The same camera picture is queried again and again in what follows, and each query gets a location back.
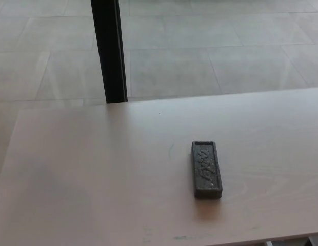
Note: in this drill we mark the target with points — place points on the black felt whiteboard eraser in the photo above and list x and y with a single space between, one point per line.
207 170

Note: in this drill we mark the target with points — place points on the grey object under desk edge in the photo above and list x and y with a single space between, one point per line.
316 240

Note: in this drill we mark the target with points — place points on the black metal window frame post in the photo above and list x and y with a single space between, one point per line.
109 51

